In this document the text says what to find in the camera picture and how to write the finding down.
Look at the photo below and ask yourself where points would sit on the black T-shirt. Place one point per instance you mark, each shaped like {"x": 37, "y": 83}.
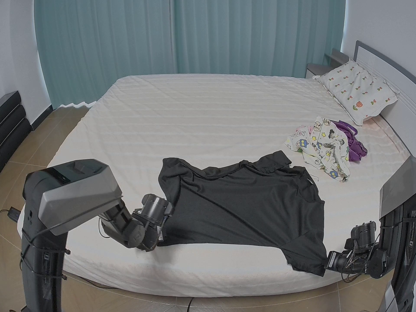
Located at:
{"x": 240, "y": 206}

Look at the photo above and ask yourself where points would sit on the purple garment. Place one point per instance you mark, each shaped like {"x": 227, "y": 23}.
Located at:
{"x": 356, "y": 148}

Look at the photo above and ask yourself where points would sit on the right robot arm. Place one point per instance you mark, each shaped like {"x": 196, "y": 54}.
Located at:
{"x": 398, "y": 190}

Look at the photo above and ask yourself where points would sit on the small black box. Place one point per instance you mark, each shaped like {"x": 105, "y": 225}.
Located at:
{"x": 14, "y": 214}

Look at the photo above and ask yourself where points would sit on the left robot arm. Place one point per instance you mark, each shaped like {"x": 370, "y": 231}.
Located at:
{"x": 78, "y": 187}

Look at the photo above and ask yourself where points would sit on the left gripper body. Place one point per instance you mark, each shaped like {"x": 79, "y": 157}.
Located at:
{"x": 152, "y": 239}

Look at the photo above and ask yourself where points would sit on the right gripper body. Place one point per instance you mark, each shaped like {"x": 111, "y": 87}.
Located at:
{"x": 339, "y": 262}

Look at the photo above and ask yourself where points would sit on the bed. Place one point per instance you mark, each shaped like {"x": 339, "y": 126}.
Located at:
{"x": 195, "y": 115}

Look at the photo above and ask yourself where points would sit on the grey bedside table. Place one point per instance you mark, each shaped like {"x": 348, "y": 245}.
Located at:
{"x": 317, "y": 69}

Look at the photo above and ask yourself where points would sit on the white printed pillow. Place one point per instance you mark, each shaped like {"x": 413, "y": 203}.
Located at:
{"x": 357, "y": 89}

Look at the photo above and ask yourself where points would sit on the pink garment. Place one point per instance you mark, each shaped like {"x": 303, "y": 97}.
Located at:
{"x": 304, "y": 130}

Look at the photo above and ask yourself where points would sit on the black chest of drawers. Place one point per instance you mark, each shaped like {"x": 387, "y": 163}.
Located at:
{"x": 13, "y": 125}

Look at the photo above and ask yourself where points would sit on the white printed pyjama top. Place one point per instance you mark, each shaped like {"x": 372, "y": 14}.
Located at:
{"x": 325, "y": 148}

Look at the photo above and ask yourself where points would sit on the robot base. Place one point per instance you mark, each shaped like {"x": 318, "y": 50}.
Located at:
{"x": 390, "y": 301}

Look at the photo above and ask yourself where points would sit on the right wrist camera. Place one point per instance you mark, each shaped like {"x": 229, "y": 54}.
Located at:
{"x": 350, "y": 244}

